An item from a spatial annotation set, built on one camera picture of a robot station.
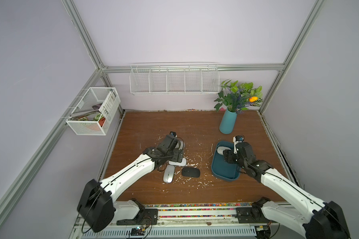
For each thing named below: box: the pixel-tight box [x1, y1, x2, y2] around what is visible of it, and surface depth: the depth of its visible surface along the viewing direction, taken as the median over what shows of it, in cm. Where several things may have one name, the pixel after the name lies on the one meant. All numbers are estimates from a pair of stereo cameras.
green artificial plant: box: [213, 79, 264, 115], surface depth 86 cm
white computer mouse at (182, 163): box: [168, 157, 187, 167], surface depth 93 cm
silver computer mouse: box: [163, 164, 176, 184], surface depth 89 cm
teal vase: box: [218, 108, 238, 135], surface depth 101 cm
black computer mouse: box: [181, 166, 201, 178], surface depth 90 cm
